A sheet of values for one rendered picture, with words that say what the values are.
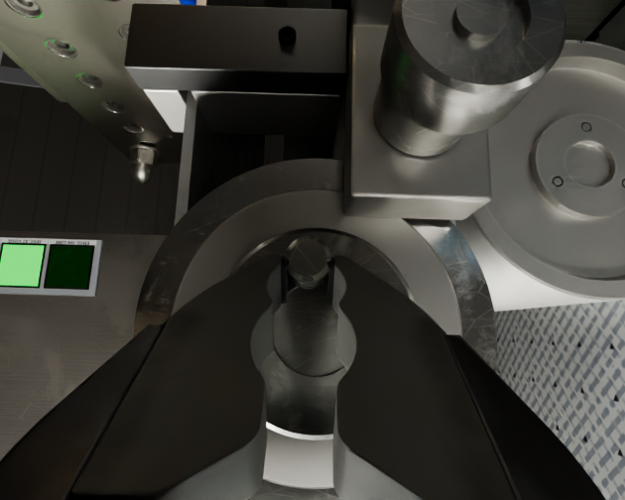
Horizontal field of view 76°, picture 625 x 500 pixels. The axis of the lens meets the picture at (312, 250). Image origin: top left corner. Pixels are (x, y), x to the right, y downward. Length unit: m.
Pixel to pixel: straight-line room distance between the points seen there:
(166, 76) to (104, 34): 0.20
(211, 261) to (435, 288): 0.09
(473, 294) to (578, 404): 0.17
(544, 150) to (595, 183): 0.03
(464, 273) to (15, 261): 0.54
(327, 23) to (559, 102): 0.11
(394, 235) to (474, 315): 0.05
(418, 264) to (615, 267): 0.09
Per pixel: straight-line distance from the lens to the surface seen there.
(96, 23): 0.38
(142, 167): 0.56
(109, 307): 0.55
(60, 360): 0.58
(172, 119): 0.22
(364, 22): 0.17
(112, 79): 0.44
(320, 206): 0.17
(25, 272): 0.60
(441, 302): 0.17
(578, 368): 0.33
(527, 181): 0.21
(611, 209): 0.22
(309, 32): 0.19
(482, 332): 0.18
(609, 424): 0.31
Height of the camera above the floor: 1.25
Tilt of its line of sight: 11 degrees down
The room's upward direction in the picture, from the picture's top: 178 degrees counter-clockwise
